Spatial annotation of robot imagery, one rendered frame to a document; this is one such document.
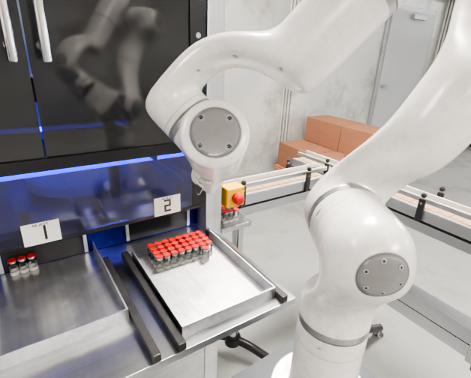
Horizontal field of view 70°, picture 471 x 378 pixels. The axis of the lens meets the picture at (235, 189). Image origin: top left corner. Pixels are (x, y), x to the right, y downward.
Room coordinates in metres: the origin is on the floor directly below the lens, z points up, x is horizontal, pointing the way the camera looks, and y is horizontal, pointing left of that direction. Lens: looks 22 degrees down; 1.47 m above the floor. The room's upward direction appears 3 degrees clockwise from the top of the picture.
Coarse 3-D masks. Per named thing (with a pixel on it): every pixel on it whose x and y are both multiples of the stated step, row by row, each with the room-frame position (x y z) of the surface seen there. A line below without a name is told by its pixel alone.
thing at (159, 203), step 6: (162, 198) 0.93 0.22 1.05; (168, 198) 0.94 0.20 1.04; (174, 198) 0.95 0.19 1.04; (156, 204) 0.91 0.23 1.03; (162, 204) 0.93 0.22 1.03; (174, 204) 0.95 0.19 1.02; (156, 210) 0.91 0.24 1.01; (162, 210) 0.92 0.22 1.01; (174, 210) 0.95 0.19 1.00; (180, 210) 0.96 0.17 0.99; (156, 216) 0.91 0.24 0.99
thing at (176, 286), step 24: (216, 240) 0.94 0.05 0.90; (144, 264) 0.82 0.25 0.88; (192, 264) 0.83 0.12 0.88; (216, 264) 0.84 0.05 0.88; (240, 264) 0.83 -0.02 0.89; (168, 288) 0.72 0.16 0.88; (192, 288) 0.72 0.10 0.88; (216, 288) 0.73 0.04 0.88; (240, 288) 0.73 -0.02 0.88; (264, 288) 0.73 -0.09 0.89; (168, 312) 0.62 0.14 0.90; (192, 312) 0.64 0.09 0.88; (216, 312) 0.60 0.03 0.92; (240, 312) 0.64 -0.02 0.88
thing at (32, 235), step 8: (32, 224) 0.73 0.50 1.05; (40, 224) 0.74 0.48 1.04; (48, 224) 0.75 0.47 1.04; (56, 224) 0.76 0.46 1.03; (24, 232) 0.72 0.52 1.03; (32, 232) 0.73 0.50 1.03; (40, 232) 0.74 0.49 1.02; (48, 232) 0.75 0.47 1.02; (56, 232) 0.76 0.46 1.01; (24, 240) 0.72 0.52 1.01; (32, 240) 0.73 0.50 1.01; (40, 240) 0.74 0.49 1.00; (48, 240) 0.75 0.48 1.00
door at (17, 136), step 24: (0, 48) 0.75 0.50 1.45; (24, 48) 0.77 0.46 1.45; (0, 72) 0.74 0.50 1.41; (24, 72) 0.77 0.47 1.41; (0, 96) 0.74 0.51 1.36; (24, 96) 0.76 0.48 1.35; (0, 120) 0.73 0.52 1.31; (24, 120) 0.76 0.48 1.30; (0, 144) 0.73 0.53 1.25; (24, 144) 0.75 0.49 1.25
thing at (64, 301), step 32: (96, 256) 0.85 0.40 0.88; (0, 288) 0.69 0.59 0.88; (32, 288) 0.70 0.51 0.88; (64, 288) 0.70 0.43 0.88; (96, 288) 0.71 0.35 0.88; (0, 320) 0.58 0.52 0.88; (32, 320) 0.59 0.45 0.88; (64, 320) 0.59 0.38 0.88; (96, 320) 0.56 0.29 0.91; (128, 320) 0.60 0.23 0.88; (0, 352) 0.50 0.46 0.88; (32, 352) 0.49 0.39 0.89
